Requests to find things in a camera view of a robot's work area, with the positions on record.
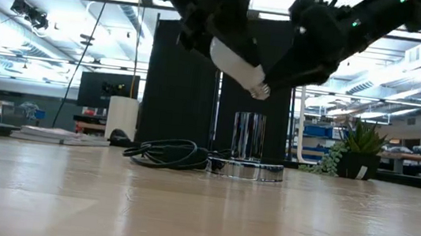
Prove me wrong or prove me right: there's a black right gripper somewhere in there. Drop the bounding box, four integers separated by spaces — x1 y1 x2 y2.
263 0 372 99

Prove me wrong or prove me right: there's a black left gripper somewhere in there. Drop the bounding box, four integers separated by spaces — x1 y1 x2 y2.
153 0 270 69

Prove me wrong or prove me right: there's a white lightbulb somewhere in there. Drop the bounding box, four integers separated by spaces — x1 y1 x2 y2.
204 36 277 102

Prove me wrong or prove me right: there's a chrome lamp base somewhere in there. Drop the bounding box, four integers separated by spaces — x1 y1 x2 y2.
205 108 291 185

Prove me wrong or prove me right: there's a white round table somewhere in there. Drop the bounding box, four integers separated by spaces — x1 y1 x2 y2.
292 84 329 166

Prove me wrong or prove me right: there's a blue storage bin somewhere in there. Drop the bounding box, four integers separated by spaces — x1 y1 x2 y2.
303 122 349 141

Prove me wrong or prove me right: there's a green trailing plant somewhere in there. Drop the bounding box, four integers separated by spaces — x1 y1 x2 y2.
298 138 348 178

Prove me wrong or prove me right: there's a succulent in black pot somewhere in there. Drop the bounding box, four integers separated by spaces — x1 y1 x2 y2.
335 116 390 183

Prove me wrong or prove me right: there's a long wooden bench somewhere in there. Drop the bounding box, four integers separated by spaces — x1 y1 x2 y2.
378 150 421 177

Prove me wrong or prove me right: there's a white cylinder bin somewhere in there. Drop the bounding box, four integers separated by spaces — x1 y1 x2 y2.
103 95 141 143

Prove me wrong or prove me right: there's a black computer mouse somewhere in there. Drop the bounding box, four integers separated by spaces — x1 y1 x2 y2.
107 127 133 148

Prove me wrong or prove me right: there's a black monitor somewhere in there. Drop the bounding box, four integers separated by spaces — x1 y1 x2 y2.
76 69 141 114

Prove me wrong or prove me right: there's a black lamp power cord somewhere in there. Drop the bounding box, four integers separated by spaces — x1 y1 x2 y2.
121 132 235 178

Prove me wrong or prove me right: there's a black hanging cable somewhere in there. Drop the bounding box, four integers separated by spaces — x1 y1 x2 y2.
51 0 118 134

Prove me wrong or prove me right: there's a black ceiling-mounted camera rig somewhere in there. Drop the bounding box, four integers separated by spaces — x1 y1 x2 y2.
8 0 52 32

